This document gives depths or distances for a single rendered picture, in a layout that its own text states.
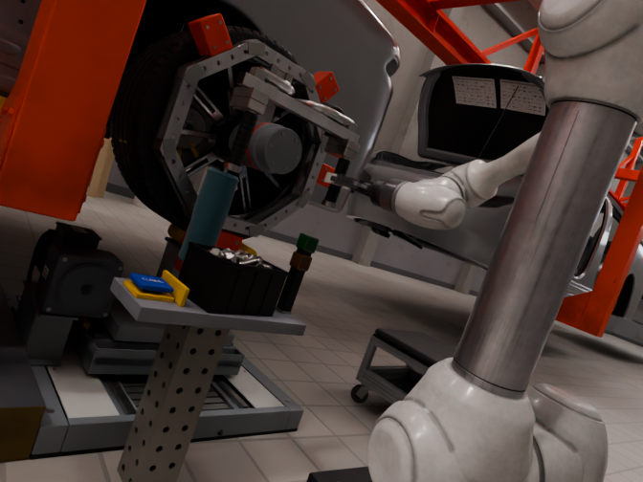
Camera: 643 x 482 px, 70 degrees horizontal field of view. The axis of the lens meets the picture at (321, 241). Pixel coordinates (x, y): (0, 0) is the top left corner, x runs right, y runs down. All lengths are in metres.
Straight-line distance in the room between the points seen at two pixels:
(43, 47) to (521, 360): 1.01
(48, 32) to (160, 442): 0.88
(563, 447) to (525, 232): 0.33
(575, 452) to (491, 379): 0.20
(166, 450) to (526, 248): 0.88
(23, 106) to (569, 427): 1.12
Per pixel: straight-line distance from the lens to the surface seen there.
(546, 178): 0.63
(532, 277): 0.63
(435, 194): 1.08
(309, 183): 1.56
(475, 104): 4.86
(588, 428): 0.82
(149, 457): 1.17
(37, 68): 1.12
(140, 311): 0.93
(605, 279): 4.52
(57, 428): 1.26
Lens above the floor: 0.73
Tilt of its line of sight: 4 degrees down
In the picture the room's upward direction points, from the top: 20 degrees clockwise
